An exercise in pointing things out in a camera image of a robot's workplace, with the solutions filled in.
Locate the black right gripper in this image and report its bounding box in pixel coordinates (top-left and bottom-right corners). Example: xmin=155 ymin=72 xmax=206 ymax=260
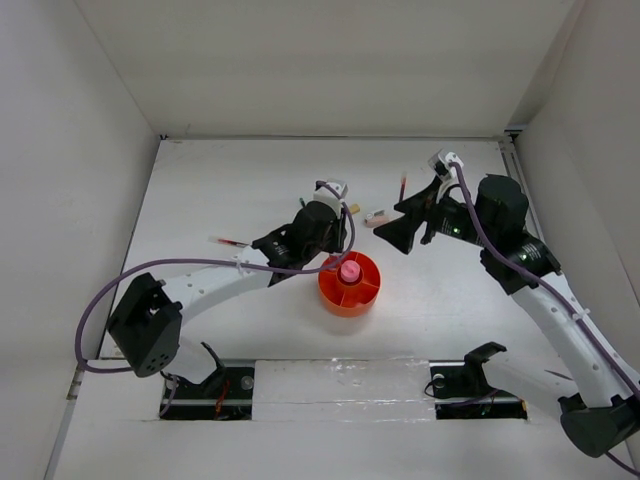
xmin=372 ymin=175 xmax=496 ymax=254

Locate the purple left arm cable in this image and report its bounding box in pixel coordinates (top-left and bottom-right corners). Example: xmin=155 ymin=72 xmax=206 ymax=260
xmin=74 ymin=180 xmax=357 ymax=419

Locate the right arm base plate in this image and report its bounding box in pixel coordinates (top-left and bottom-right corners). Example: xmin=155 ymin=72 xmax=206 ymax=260
xmin=423 ymin=361 xmax=528 ymax=420

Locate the dark red orange-tipped pen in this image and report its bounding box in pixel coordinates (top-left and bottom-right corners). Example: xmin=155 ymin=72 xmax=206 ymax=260
xmin=398 ymin=171 xmax=407 ymax=203

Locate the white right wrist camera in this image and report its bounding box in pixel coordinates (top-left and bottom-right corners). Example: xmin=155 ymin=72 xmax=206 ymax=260
xmin=428 ymin=149 xmax=464 ymax=185

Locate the orange round organizer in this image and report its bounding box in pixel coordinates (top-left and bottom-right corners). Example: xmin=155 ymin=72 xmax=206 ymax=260
xmin=317 ymin=251 xmax=381 ymax=318

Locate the pink white mini stapler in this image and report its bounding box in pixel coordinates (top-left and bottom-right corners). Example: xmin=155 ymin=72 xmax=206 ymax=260
xmin=364 ymin=210 xmax=389 ymax=228

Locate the red gel pen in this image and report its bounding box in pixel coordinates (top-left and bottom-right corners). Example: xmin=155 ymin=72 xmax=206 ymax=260
xmin=208 ymin=236 xmax=250 ymax=248

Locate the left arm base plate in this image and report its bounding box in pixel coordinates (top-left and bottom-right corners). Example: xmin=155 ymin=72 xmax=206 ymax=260
xmin=159 ymin=364 xmax=255 ymax=422

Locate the aluminium rail at table edge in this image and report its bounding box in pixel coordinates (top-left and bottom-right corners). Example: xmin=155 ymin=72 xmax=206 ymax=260
xmin=498 ymin=130 xmax=544 ymax=240

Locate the pink-capped patterned bottle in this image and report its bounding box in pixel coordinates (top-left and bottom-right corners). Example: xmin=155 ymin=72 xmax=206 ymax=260
xmin=338 ymin=260 xmax=361 ymax=284

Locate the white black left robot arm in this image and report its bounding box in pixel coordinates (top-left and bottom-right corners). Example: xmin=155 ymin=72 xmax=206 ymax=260
xmin=107 ymin=200 xmax=353 ymax=397

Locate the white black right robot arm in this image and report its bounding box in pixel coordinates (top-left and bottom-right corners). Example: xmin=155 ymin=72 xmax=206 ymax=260
xmin=374 ymin=174 xmax=639 ymax=458

